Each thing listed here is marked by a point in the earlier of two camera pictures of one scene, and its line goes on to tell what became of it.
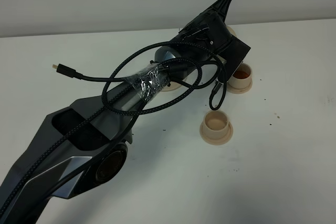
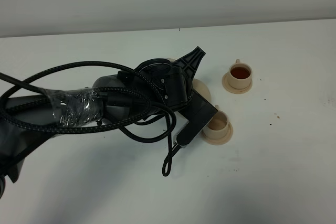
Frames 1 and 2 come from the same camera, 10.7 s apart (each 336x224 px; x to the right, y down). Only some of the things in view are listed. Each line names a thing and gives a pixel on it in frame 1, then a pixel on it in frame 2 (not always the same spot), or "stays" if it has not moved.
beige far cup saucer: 239,91 stays
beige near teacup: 216,124 stays
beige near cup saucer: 218,141 stays
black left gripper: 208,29 -> 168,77
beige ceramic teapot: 232,31 -> 201,89
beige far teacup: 241,78 stays
